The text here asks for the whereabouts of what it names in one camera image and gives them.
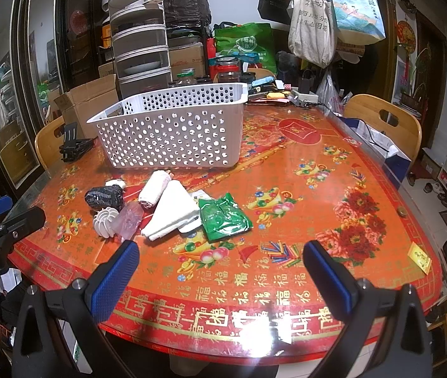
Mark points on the right wooden chair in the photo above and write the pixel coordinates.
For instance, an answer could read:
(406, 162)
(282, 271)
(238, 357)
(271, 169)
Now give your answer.
(396, 123)

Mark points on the blue illustrated tote bag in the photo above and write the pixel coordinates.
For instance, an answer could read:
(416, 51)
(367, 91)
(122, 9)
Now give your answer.
(359, 22)

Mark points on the grey stacked drawer unit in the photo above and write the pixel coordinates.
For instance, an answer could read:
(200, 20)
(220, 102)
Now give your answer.
(140, 45)

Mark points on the black phone stand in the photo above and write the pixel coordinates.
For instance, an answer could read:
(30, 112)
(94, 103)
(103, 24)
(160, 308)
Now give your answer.
(73, 148)

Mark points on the white perforated plastic basket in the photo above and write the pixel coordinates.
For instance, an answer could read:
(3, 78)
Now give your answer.
(197, 125)

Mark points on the green shopping bag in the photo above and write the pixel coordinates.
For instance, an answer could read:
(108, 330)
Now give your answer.
(253, 42)

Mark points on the clear pink plastic bag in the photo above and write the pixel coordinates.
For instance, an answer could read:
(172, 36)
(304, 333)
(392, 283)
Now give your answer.
(128, 220)

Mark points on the wooden chair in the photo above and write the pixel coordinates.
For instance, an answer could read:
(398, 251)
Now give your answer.
(396, 123)
(48, 141)

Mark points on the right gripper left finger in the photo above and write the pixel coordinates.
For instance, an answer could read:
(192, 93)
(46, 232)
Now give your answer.
(40, 348)

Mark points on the white towel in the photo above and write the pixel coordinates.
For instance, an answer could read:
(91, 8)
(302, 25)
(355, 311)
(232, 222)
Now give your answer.
(154, 188)

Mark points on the left wooden chair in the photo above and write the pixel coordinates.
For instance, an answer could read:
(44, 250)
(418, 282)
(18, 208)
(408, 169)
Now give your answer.
(48, 141)

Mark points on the white cloth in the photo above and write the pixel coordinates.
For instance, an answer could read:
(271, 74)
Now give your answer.
(175, 208)

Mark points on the green lid glass jar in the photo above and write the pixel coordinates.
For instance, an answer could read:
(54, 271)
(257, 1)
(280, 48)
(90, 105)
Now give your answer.
(186, 77)

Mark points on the beige canvas tote bag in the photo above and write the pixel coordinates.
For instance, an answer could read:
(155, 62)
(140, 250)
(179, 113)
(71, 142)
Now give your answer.
(312, 33)

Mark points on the red floral tablecloth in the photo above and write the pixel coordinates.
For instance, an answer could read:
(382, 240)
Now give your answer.
(235, 193)

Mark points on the yellow paper card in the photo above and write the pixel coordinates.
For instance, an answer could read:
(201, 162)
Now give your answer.
(420, 258)

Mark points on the white ridged round object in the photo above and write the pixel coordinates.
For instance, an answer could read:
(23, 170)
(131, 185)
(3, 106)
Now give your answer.
(102, 222)

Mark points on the small white packet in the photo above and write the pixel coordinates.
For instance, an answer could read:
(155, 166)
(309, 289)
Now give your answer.
(116, 182)

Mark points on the black wrapped bundle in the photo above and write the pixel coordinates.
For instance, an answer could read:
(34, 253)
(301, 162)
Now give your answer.
(190, 13)

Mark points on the brown cardboard box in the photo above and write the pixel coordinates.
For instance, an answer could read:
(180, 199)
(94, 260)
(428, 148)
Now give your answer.
(85, 101)

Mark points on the black packaged soft item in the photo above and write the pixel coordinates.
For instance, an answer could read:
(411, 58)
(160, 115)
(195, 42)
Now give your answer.
(99, 198)

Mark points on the red lid pickle jar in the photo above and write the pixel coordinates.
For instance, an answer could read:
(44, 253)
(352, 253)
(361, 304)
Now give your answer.
(228, 69)

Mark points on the green plastic packet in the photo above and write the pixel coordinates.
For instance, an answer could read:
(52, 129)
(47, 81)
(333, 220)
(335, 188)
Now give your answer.
(222, 218)

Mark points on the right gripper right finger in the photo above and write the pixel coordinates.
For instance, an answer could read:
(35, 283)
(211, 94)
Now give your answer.
(403, 346)

